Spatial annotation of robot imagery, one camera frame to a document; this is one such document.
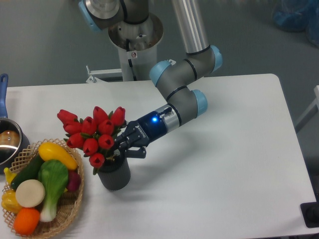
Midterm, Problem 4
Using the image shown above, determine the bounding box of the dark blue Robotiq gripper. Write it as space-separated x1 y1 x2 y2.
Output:
113 111 168 159

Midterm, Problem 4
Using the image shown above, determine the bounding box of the red tulip bouquet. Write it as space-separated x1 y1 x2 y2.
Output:
57 106 126 175

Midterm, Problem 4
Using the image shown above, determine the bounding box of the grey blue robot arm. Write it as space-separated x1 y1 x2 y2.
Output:
79 0 223 158

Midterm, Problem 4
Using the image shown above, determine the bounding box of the dark grey ribbed vase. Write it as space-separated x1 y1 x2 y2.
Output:
97 156 131 191

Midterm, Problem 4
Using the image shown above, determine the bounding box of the purple red radish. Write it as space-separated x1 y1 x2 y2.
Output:
66 171 81 192

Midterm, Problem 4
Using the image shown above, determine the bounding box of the green bok choy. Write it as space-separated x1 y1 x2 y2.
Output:
38 159 68 223

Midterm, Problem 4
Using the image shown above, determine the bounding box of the yellow squash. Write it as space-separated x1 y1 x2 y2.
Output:
38 142 78 170

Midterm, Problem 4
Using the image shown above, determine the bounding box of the woven wicker basket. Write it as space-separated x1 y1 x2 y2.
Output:
0 139 84 239

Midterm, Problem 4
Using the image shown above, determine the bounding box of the dark green cucumber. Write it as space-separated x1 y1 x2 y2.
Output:
10 154 44 190

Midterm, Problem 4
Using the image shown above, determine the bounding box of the beige round bun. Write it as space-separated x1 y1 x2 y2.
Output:
15 179 45 208

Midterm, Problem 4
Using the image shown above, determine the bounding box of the yellow banana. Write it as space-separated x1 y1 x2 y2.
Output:
3 167 17 185

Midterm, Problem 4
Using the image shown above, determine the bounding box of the orange fruit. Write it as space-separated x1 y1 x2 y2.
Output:
13 208 40 236

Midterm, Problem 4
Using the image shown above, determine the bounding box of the yellow bell pepper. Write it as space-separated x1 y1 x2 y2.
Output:
1 189 23 214

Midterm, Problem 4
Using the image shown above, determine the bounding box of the white furniture edge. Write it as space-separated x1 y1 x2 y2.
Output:
294 85 319 133

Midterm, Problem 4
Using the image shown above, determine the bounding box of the black device at table edge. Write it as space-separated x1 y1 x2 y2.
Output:
300 202 319 228

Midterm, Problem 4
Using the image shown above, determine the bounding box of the blue plastic bag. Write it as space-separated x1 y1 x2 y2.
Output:
271 0 319 47

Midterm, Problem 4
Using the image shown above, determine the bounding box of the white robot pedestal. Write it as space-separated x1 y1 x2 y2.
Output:
86 13 207 84

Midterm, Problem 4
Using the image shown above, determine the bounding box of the blue handled saucepan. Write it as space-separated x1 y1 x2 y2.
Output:
0 73 29 175

